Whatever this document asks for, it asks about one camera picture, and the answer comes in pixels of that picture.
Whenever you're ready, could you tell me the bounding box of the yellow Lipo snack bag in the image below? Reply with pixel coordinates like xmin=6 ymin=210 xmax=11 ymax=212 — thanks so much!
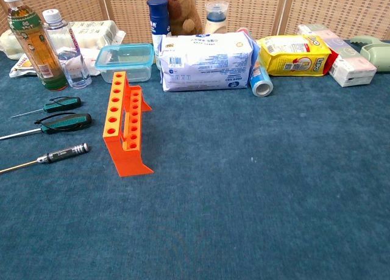
xmin=257 ymin=35 xmax=333 ymax=77

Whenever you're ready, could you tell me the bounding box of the cream sauce bottle clear cap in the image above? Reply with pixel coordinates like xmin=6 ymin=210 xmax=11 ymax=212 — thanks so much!
xmin=204 ymin=1 xmax=229 ymax=35

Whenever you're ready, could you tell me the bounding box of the small green-black screwdriver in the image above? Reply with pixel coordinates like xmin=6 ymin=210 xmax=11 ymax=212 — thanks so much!
xmin=11 ymin=96 xmax=82 ymax=118

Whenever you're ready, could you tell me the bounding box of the brown capybara plush toy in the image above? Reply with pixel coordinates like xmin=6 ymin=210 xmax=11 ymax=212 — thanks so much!
xmin=146 ymin=0 xmax=204 ymax=36

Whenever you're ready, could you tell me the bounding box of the clear container with blue lid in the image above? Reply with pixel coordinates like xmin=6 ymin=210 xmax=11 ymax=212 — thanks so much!
xmin=94 ymin=43 xmax=155 ymax=84

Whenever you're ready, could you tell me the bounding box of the large green-black screwdriver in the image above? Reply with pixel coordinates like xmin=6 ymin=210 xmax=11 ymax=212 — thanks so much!
xmin=0 ymin=113 xmax=92 ymax=140

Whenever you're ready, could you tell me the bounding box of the white egg carton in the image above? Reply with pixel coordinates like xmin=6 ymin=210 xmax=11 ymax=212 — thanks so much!
xmin=0 ymin=20 xmax=126 ymax=60

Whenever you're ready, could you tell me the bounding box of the black metal hex driver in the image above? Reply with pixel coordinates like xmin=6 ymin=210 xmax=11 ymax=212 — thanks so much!
xmin=0 ymin=143 xmax=90 ymax=174

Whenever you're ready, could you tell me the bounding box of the blue felt table cover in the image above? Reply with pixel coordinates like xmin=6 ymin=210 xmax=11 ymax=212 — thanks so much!
xmin=0 ymin=38 xmax=390 ymax=280

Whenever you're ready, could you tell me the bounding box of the clear water bottle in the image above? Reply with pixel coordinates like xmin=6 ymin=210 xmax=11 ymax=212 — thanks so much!
xmin=41 ymin=9 xmax=93 ymax=89

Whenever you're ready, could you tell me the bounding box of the red and yellow snack box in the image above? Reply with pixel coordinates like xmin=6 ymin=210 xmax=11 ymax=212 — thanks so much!
xmin=325 ymin=52 xmax=339 ymax=76

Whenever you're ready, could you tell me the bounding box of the green tea bottle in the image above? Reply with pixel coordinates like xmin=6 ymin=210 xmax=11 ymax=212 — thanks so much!
xmin=0 ymin=0 xmax=69 ymax=92

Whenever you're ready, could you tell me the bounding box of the woven rattan folding screen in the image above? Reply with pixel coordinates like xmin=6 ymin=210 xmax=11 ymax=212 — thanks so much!
xmin=0 ymin=0 xmax=390 ymax=45

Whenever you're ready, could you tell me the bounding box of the pale green lint roller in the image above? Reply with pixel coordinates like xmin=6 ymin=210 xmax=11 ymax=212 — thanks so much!
xmin=349 ymin=35 xmax=390 ymax=73

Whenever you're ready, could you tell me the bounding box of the white wet wipes pack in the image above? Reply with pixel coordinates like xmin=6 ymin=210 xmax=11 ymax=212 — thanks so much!
xmin=159 ymin=32 xmax=255 ymax=92

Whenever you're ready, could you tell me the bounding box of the pastel tissue box pack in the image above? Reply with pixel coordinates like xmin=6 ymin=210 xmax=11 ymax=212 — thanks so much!
xmin=297 ymin=24 xmax=378 ymax=88

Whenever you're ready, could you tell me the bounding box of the orange screwdriver holder rack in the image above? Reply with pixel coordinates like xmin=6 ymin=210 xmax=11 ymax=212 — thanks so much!
xmin=102 ymin=71 xmax=154 ymax=178

